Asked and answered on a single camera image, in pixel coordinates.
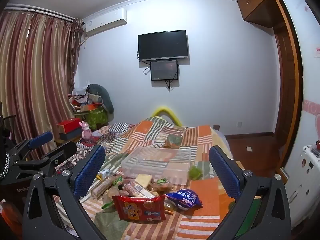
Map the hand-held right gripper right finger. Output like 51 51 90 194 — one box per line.
206 145 292 240

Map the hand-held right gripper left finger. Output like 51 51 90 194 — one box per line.
22 144 108 240

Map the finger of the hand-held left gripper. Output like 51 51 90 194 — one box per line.
15 141 78 178
9 131 54 165

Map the beige long snack packet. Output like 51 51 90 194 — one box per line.
90 175 123 200

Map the green pea snack packet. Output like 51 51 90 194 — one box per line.
188 165 203 180

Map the blue snack packet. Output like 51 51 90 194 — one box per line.
165 189 203 211

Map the pink sausage packet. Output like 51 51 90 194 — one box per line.
120 182 157 199

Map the pale rice cracker block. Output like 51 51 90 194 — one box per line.
135 174 153 187

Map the clear plastic container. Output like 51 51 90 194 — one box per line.
121 146 193 184

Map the dark grey box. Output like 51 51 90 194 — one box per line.
58 129 83 141

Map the red box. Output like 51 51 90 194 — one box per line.
56 120 84 133

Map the pink plush toy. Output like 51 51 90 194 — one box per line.
79 121 92 140

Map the clear green-edged wrapper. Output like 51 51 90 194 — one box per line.
101 189 118 209

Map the green cloth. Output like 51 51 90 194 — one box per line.
235 197 262 238

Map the orange flat box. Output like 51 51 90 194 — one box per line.
80 103 103 112

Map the pile of clothes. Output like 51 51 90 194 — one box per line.
68 85 89 105

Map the striped red beige curtain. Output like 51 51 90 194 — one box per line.
0 10 84 160

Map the green brown snack packet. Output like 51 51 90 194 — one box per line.
164 132 184 149

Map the red snack packet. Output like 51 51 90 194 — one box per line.
112 194 167 222

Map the white appliance with stickers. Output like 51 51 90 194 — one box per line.
285 144 320 228

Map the small black monitor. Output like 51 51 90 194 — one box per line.
150 59 179 81

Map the white pink sliding door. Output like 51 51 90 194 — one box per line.
280 0 320 155

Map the curtain rod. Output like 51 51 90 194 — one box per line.
5 4 75 22

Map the white air conditioner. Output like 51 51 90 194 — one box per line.
82 8 127 37

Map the wooden overhead cabinet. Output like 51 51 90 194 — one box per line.
236 0 288 28

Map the yellow padded bed rail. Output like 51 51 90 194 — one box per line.
150 106 183 127

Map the wooden door frame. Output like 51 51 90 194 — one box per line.
274 0 304 170

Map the black television cable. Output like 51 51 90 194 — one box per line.
136 50 152 75

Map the black wall television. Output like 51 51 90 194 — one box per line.
138 30 189 62

